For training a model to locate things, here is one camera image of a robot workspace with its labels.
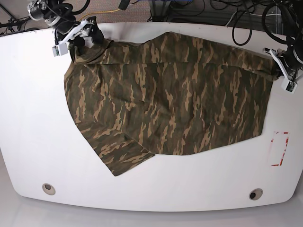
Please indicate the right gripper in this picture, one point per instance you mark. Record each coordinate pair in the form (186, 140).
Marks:
(63, 27)

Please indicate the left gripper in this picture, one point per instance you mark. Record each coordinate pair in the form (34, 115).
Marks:
(293, 59)

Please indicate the camouflage T-shirt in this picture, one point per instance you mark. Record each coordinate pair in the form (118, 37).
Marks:
(172, 95)

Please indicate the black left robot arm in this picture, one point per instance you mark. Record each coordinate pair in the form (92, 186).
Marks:
(291, 13)

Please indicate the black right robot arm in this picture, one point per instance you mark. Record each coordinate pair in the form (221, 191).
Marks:
(60, 15)

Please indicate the red tape rectangle marking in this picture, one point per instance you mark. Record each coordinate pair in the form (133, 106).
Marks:
(278, 146)

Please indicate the right table grommet hole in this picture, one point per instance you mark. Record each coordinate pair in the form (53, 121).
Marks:
(255, 194)

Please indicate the table grommet hole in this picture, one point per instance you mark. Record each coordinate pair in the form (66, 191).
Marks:
(48, 189)
(255, 194)

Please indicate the left table grommet hole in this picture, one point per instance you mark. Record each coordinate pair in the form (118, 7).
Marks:
(48, 189)

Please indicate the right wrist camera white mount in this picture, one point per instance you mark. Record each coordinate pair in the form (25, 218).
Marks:
(82, 30)

